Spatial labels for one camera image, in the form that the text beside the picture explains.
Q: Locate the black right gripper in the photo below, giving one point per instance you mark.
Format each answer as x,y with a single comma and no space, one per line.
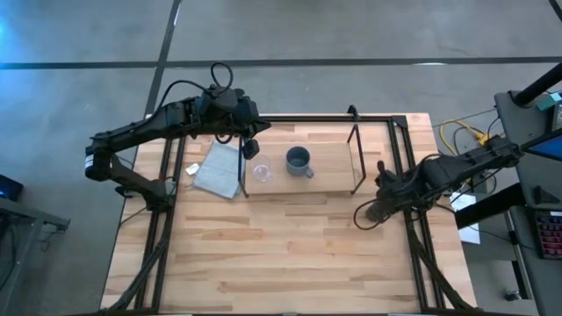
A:
404,188

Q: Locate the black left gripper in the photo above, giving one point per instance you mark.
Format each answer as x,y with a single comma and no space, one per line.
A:
239,112

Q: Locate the black metal shelf frame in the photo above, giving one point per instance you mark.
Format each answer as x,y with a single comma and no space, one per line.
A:
240,175

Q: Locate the blue lit tablet screen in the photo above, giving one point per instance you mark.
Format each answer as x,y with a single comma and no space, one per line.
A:
546,147

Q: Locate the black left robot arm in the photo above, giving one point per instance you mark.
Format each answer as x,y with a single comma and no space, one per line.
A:
131,131

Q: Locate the grey side stand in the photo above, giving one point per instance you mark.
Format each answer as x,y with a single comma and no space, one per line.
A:
26,219

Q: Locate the black aluminium table frame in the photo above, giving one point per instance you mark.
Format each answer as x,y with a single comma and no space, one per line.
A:
412,153

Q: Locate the clear glass cup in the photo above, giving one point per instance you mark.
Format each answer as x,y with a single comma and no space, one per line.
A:
262,173

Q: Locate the black slanted pole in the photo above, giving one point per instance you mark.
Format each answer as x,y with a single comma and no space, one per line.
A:
540,85

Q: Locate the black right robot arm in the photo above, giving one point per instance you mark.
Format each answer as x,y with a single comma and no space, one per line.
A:
465,164

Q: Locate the white paper sheet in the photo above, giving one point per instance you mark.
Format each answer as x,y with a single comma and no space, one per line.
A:
470,224

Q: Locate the grey equipment cart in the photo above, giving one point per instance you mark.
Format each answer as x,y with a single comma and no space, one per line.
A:
540,272

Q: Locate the grey ceramic mug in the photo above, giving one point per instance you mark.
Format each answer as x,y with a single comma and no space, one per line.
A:
298,169

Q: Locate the small black box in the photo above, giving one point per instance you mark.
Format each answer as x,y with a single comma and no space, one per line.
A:
9,188

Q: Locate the keypad with red keys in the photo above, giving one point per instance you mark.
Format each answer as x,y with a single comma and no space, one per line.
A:
549,234

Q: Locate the black frame clamp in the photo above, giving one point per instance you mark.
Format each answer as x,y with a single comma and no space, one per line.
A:
352,112

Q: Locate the folded grey cloth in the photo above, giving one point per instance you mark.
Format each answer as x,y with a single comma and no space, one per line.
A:
218,169

